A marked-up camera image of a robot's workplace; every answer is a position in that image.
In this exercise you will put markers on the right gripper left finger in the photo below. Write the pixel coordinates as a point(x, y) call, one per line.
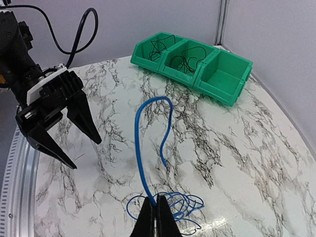
point(145, 223)

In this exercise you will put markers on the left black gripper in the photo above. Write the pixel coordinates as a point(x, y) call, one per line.
point(61, 92)

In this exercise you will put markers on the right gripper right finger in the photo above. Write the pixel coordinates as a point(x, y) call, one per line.
point(166, 225)

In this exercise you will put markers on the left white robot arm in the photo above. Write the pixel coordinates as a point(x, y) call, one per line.
point(18, 71)

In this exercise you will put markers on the left green bin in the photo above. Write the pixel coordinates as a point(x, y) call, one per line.
point(149, 53)

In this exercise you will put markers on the green bin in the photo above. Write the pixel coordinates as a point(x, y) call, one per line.
point(149, 53)
point(183, 62)
point(223, 77)

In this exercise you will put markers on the middle green bin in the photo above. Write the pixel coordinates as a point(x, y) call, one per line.
point(183, 62)

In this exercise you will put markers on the right green bin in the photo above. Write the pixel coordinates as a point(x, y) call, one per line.
point(223, 77)

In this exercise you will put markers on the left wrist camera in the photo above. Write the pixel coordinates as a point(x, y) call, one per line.
point(33, 93)

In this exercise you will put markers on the left corner aluminium post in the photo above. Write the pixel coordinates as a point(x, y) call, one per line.
point(221, 22)

